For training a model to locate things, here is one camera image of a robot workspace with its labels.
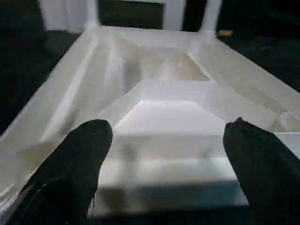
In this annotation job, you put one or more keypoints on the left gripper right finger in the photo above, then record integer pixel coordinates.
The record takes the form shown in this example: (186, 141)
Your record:
(264, 173)

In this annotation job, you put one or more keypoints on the white plastic table leg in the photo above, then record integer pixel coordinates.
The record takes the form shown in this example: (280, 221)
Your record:
(212, 14)
(92, 11)

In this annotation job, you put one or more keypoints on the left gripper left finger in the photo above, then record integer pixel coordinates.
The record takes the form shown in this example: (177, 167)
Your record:
(70, 175)

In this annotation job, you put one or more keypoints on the white cabinet with glass doors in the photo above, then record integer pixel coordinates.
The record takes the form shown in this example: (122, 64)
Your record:
(65, 14)

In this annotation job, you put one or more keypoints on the small beige block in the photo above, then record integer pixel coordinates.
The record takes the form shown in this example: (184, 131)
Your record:
(225, 33)

